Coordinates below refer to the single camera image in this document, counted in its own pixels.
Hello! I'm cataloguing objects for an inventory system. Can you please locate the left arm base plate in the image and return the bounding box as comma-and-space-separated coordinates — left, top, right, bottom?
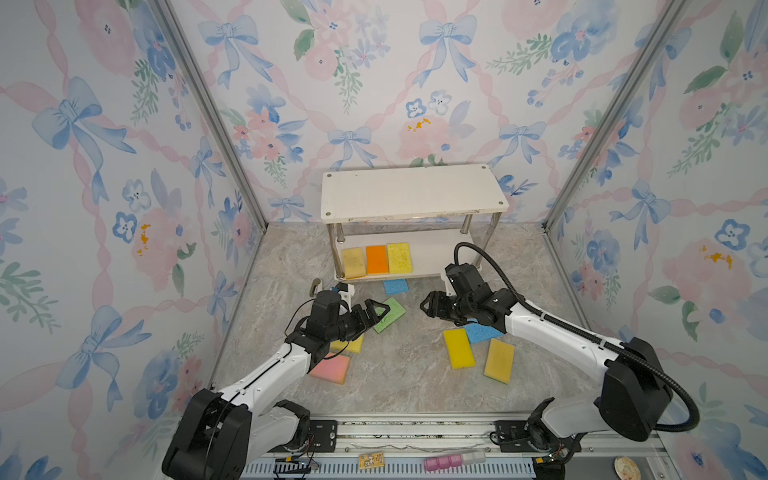
270, 420, 339, 455

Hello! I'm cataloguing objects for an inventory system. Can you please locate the black corrugated cable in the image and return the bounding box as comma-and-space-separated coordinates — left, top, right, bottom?
452, 241, 701, 434

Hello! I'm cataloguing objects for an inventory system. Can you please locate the right corner metal post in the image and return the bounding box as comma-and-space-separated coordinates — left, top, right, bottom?
542, 0, 691, 232

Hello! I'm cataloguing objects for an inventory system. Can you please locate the yellow green-backed sponge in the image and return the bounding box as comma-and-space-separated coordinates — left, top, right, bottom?
483, 339, 515, 384

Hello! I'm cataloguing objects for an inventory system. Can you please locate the white two-tier shelf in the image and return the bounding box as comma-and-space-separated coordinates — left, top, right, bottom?
320, 164, 509, 281

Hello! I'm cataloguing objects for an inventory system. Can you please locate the yellow sponge left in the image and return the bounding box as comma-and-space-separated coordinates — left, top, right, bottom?
330, 335, 364, 354

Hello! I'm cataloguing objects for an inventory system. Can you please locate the blue sponge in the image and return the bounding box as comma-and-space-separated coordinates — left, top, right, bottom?
383, 279, 409, 296
463, 323, 503, 345

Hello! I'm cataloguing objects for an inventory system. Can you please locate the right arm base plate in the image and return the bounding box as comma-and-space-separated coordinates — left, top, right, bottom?
494, 419, 582, 454

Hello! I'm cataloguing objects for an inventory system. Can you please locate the small circuit board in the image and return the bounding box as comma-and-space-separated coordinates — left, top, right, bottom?
358, 452, 386, 471

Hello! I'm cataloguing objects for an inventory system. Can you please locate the round patterned disc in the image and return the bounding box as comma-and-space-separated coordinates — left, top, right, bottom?
613, 456, 642, 480

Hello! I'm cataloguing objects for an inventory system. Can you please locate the yellow cellulose sponge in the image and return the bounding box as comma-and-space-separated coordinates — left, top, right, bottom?
386, 243, 413, 274

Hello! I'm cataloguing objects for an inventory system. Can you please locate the pale yellow orange-backed sponge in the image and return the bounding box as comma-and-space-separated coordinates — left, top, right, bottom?
342, 247, 367, 280

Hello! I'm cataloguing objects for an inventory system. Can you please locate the bright yellow sponge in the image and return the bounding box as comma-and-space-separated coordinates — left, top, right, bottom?
443, 329, 476, 370

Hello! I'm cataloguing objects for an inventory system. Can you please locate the corner metal post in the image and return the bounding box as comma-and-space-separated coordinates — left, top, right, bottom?
542, 0, 691, 232
146, 0, 269, 232

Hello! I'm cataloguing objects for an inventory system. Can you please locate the orange sponge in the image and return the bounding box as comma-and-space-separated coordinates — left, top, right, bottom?
365, 245, 389, 275

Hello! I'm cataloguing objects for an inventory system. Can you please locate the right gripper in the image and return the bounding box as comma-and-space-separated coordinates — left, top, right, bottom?
417, 292, 475, 323

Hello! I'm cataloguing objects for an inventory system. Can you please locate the pink sponge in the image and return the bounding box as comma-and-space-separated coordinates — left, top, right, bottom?
309, 355, 351, 385

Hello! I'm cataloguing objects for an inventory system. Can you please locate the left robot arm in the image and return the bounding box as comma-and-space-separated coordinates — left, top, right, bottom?
161, 290, 390, 479

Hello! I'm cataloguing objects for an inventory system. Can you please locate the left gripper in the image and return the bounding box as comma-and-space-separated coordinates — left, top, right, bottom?
326, 299, 388, 344

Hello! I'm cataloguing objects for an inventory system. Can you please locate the green sponge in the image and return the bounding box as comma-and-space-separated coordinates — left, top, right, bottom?
373, 297, 406, 333

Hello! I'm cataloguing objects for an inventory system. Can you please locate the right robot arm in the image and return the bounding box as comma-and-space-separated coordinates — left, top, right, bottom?
420, 263, 674, 452

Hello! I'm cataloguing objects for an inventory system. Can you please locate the left corner metal post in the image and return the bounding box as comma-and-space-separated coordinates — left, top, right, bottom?
146, 0, 269, 232

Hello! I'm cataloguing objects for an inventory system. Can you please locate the pink block strip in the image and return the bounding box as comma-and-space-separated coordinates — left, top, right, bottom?
423, 451, 486, 472

